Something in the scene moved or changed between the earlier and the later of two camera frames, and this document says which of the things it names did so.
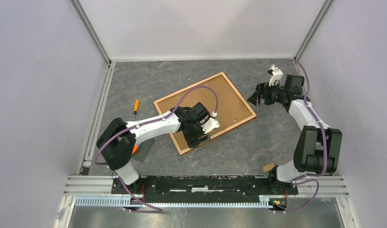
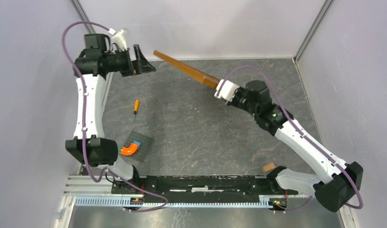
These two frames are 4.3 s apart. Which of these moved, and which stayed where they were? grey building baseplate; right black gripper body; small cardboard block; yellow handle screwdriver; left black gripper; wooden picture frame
Moved: left black gripper; right black gripper body; wooden picture frame
Stayed: small cardboard block; yellow handle screwdriver; grey building baseplate
